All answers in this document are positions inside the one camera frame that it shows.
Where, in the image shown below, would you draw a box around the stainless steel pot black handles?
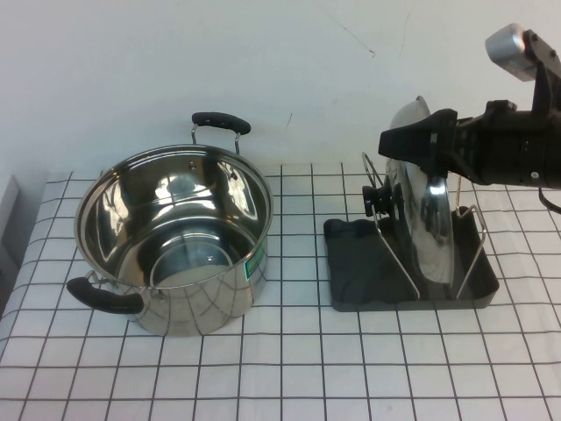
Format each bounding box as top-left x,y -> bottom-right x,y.
65,111 -> 275,338

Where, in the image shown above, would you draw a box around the grey panel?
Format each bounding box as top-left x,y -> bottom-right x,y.
0,175 -> 45,273

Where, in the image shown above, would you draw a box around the stainless steel lid black knob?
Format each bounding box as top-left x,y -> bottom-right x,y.
361,95 -> 453,289

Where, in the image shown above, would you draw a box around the wire lid rack dark tray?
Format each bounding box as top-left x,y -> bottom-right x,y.
323,151 -> 501,312

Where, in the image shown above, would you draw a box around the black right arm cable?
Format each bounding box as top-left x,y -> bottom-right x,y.
536,186 -> 561,211

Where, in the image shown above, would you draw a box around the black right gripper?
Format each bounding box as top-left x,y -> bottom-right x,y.
379,100 -> 561,190

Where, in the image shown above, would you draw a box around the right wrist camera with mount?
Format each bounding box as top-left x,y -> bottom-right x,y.
484,24 -> 561,111

